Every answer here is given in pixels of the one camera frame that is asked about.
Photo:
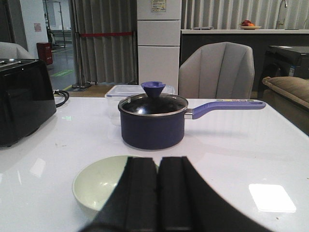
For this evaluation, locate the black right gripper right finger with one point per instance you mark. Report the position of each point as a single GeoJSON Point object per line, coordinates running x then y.
{"type": "Point", "coordinates": [188, 204]}

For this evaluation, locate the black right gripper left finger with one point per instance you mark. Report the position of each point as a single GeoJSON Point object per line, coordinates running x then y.
{"type": "Point", "coordinates": [132, 206]}

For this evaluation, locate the green bowl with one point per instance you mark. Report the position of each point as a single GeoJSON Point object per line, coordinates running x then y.
{"type": "Point", "coordinates": [95, 183]}

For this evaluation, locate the glass pot lid blue knob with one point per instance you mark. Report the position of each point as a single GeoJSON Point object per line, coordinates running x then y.
{"type": "Point", "coordinates": [153, 102]}

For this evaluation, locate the clear plastic food container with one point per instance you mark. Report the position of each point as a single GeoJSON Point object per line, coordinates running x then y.
{"type": "Point", "coordinates": [116, 94]}

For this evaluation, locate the beige chair right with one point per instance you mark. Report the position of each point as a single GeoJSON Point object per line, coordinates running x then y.
{"type": "Point", "coordinates": [218, 71]}

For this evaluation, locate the beige chair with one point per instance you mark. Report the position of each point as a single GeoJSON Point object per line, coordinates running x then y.
{"type": "Point", "coordinates": [15, 51]}
{"type": "Point", "coordinates": [218, 71]}

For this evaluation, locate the black silver four-slot toaster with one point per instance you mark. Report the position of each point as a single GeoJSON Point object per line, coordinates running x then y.
{"type": "Point", "coordinates": [26, 98]}

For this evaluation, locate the brown cushion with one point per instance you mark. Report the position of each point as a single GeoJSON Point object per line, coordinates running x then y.
{"type": "Point", "coordinates": [294, 88]}

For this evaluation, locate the black appliance box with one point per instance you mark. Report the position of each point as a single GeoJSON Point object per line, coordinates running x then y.
{"type": "Point", "coordinates": [284, 61]}

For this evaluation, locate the red barrier belt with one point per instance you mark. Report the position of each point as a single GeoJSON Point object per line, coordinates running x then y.
{"type": "Point", "coordinates": [108, 34]}

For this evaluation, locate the dark kitchen counter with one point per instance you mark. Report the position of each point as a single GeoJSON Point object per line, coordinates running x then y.
{"type": "Point", "coordinates": [259, 40]}

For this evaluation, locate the red fire extinguisher box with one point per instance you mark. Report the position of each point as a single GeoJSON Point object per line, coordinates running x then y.
{"type": "Point", "coordinates": [44, 51]}

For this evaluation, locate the white refrigerator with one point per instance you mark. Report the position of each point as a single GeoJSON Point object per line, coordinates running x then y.
{"type": "Point", "coordinates": [158, 38]}

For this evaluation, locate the fruit plate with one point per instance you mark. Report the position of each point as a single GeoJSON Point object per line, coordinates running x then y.
{"type": "Point", "coordinates": [248, 25]}

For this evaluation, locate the beige chair left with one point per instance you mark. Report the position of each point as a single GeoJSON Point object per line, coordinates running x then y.
{"type": "Point", "coordinates": [15, 51]}

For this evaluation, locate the silver faucet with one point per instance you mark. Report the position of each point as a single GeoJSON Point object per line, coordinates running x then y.
{"type": "Point", "coordinates": [281, 14]}

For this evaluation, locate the blue saucepan with handle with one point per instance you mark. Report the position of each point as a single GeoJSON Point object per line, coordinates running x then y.
{"type": "Point", "coordinates": [159, 132]}

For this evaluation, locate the barrier stanchion post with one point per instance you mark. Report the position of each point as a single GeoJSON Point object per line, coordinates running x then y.
{"type": "Point", "coordinates": [81, 83]}

